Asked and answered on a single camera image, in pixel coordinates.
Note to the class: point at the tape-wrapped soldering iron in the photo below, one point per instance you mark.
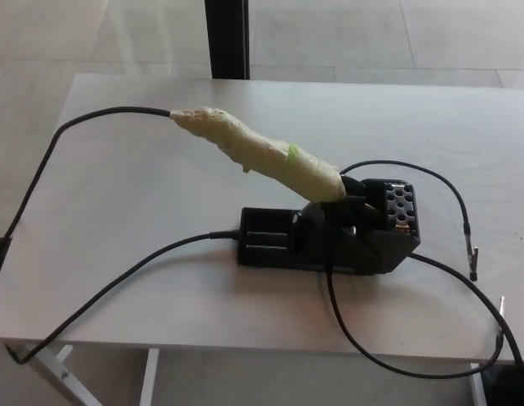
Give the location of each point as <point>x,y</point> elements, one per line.
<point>253,144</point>

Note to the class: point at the black soldering iron base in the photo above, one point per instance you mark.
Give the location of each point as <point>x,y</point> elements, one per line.
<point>372,247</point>

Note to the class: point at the black vertical pillar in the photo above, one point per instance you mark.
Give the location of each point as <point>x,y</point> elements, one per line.
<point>227,38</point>

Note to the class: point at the white vertical table leg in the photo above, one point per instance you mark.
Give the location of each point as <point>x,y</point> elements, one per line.
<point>478,385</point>
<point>149,376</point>

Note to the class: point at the white slanted table leg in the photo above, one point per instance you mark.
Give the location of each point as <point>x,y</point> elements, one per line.
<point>59,363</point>

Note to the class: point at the large black object under table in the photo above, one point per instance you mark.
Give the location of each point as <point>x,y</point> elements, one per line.
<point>509,389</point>

